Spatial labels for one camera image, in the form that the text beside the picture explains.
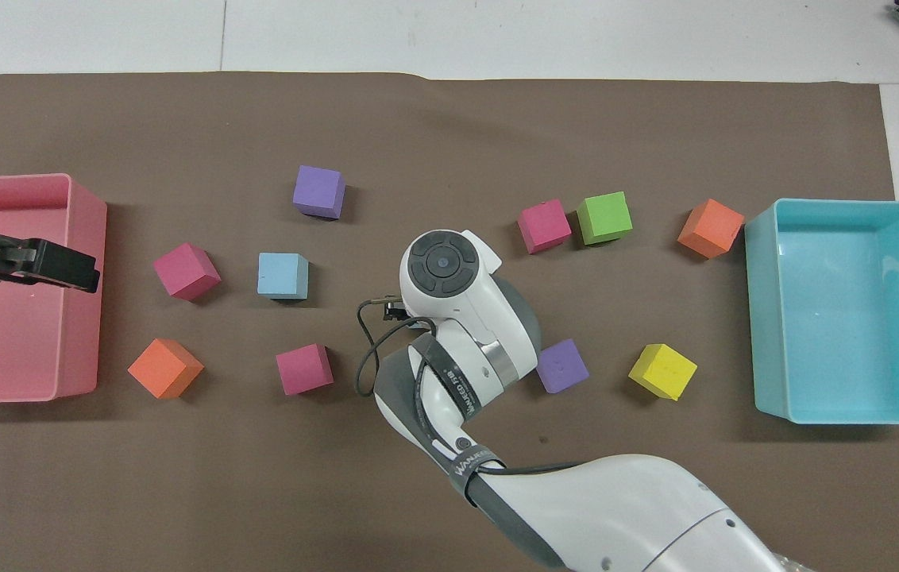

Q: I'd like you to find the pink plastic bin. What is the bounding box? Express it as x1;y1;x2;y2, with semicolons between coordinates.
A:
0;173;108;405

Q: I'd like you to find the magenta foam block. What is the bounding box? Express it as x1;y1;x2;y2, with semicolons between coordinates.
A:
275;343;335;397
517;199;573;256
152;242;222;302

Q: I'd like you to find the orange foam block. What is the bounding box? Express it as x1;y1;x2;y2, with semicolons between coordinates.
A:
127;338;205;400
677;198;746;260

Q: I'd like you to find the light blue foam block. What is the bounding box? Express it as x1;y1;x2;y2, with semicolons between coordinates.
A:
257;252;311;302

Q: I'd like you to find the purple foam block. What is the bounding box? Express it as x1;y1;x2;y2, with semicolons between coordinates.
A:
536;338;590;395
293;164;346;220

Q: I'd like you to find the green foam block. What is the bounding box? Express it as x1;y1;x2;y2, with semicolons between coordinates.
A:
577;191;634;246

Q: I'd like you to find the yellow foam block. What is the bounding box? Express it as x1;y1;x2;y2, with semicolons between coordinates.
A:
628;343;698;401

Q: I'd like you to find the cyan plastic bin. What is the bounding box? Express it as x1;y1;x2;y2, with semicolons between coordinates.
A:
744;198;899;425

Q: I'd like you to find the black cable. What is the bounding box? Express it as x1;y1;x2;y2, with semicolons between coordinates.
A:
355;296;436;398

